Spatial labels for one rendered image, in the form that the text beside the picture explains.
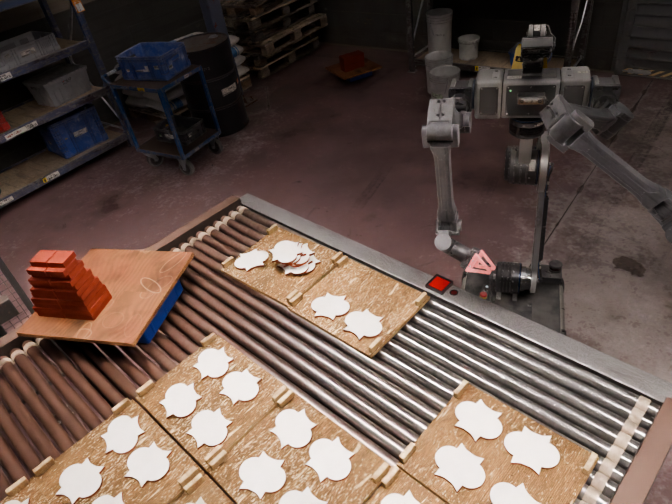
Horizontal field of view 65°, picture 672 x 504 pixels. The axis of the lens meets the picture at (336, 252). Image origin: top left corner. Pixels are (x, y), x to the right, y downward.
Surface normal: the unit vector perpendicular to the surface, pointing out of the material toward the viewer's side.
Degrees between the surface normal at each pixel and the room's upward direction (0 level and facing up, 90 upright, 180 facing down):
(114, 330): 0
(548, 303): 0
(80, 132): 90
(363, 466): 0
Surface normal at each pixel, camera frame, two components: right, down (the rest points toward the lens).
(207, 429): -0.14, -0.77
